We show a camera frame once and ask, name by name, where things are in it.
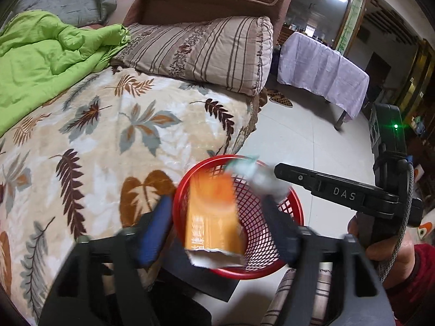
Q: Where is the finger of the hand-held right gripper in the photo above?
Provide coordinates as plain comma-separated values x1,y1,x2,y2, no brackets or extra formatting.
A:
274,163,400,219

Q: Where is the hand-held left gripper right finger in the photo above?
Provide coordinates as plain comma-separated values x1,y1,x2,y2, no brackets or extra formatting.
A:
262,194,397,326

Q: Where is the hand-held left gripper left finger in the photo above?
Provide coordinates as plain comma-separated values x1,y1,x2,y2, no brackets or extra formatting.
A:
38,195,177,326

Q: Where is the red mesh plastic basket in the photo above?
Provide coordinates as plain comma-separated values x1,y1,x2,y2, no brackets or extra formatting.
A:
172,155,305,280

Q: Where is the orange cardboard box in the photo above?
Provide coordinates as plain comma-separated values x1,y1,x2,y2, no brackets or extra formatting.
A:
184,171,246,268

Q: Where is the white teal packet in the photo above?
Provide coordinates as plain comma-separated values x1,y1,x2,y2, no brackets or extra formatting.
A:
223,156,290,202

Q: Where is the person's right forearm red sleeve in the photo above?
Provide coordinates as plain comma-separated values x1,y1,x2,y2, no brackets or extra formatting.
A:
384,243,435,315

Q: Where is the person's right hand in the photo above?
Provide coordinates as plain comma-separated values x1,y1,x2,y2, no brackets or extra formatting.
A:
347,217,416,290

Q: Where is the wooden cabinet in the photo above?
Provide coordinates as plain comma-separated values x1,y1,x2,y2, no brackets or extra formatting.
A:
399,39,435,164

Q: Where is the striped cloth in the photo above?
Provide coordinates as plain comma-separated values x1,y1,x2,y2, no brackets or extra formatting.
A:
260,268,333,326

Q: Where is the leaf print blanket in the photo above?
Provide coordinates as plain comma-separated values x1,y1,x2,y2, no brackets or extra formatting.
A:
0,64,260,325

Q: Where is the table with lavender cloth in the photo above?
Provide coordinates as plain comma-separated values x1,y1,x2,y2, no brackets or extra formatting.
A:
277,31,370,131

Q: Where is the leopard print slipper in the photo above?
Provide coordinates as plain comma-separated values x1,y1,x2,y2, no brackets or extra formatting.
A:
267,89,294,108

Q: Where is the striped beige pillow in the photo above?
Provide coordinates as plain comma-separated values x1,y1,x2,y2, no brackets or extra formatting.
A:
110,16,274,96

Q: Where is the green quilt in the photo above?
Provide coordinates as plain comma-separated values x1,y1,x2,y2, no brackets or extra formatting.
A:
0,11,131,137

